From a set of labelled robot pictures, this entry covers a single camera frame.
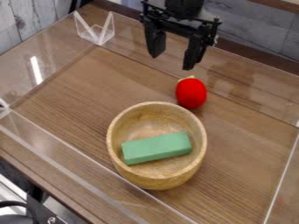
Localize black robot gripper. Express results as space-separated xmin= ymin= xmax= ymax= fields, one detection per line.
xmin=140 ymin=0 xmax=221 ymax=71

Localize light wooden bowl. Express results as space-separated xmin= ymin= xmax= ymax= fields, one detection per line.
xmin=106 ymin=101 xmax=208 ymax=190

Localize green rectangular block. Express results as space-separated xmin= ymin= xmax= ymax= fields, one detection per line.
xmin=121 ymin=131 xmax=192 ymax=165

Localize red toy strawberry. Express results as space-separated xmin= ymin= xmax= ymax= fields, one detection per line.
xmin=174 ymin=75 xmax=206 ymax=109

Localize clear acrylic corner bracket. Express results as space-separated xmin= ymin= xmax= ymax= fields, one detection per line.
xmin=73 ymin=11 xmax=114 ymax=46

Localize clear acrylic front wall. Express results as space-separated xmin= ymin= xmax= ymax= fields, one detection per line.
xmin=0 ymin=109 xmax=196 ymax=224

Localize black equipment with cable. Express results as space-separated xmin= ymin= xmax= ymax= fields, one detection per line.
xmin=0 ymin=195 xmax=69 ymax=224

